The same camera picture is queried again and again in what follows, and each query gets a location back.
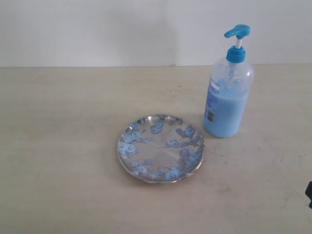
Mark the steel plate with soap blobs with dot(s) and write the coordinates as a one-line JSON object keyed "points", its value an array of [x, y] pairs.
{"points": [[160, 149]]}

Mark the blue pump lotion bottle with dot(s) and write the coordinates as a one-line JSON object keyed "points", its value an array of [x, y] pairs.
{"points": [[229, 86]]}

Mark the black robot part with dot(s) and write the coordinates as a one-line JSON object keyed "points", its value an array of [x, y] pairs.
{"points": [[308, 193]]}

